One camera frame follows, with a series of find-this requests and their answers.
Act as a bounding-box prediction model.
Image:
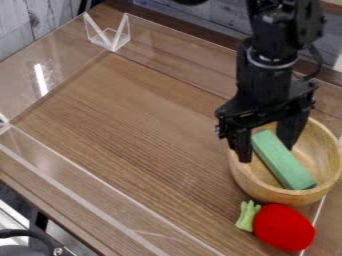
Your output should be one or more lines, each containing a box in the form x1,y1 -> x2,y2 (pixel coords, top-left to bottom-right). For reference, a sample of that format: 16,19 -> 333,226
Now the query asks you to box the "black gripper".
215,40 -> 318,163

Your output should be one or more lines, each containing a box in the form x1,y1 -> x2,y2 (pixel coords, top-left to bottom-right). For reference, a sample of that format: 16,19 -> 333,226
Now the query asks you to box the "green rectangular block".
251,129 -> 317,190

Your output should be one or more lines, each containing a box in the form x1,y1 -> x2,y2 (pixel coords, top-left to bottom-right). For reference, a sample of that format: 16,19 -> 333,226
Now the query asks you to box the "brown wooden bowl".
227,118 -> 342,206

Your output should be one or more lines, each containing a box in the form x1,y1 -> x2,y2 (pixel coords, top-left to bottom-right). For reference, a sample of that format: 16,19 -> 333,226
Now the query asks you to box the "red plush strawberry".
235,200 -> 317,251

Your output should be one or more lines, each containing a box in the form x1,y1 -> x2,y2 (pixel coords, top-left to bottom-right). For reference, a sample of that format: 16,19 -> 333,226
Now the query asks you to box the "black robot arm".
215,0 -> 326,163

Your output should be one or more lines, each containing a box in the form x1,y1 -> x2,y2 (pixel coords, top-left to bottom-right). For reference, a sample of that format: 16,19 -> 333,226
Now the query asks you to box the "black cable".
302,44 -> 325,81

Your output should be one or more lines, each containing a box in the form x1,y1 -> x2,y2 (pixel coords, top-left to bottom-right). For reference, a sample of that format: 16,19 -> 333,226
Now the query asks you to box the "clear acrylic corner bracket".
83,13 -> 131,52

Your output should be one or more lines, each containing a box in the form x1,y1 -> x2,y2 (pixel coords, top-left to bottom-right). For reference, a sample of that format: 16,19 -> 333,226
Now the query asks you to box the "clear acrylic front wall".
0,119 -> 224,256

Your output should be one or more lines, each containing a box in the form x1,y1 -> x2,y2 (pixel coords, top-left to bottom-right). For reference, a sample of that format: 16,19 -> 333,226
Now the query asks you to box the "black metal table bracket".
28,211 -> 76,256

